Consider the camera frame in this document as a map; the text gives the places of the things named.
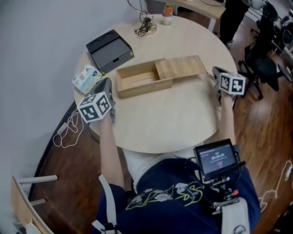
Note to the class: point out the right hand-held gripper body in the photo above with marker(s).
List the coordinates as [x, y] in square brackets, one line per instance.
[231, 83]

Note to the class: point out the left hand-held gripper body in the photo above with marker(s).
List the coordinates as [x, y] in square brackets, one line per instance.
[98, 104]

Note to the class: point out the wooden box with sliding lid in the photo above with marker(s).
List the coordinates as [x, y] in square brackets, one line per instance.
[158, 74]

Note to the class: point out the person's right forearm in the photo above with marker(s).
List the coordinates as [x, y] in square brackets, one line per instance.
[227, 116]

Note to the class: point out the person's left forearm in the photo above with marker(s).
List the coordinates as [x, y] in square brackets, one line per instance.
[112, 155]

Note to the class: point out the pale blue tissue packet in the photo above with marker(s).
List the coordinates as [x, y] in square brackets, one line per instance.
[85, 78]

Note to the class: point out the black open box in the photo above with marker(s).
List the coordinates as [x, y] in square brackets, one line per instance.
[109, 51]

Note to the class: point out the black office chair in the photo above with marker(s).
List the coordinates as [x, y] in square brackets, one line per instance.
[261, 66]

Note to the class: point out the person's white shorts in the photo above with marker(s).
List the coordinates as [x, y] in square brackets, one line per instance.
[142, 165]

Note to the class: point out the small monitor on rig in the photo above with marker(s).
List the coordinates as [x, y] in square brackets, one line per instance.
[216, 158]

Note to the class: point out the light wooden desk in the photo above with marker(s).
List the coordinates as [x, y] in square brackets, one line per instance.
[201, 8]

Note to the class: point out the gold lamp base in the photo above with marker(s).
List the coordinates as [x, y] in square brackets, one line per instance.
[148, 29]

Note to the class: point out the clear jar with orange label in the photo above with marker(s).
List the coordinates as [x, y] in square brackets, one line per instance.
[167, 14]

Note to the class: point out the person's navy printed shirt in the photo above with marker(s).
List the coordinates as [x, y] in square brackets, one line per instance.
[174, 201]

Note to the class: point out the wooden chair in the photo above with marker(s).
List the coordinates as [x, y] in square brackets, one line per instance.
[25, 203]

